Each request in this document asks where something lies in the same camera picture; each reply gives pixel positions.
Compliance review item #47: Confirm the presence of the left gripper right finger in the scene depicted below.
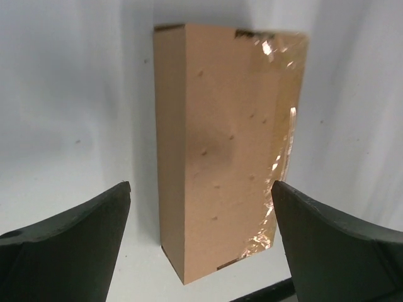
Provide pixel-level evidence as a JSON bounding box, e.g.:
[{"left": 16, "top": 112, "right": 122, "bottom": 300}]
[{"left": 271, "top": 181, "right": 402, "bottom": 301}]

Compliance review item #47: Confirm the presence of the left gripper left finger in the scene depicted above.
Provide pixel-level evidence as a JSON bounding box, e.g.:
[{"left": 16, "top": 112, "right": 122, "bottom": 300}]
[{"left": 1, "top": 181, "right": 131, "bottom": 301}]

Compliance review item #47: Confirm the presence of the brown cardboard express box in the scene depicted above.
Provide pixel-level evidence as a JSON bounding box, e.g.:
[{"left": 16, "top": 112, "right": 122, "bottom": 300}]
[{"left": 153, "top": 23, "right": 309, "bottom": 284}]

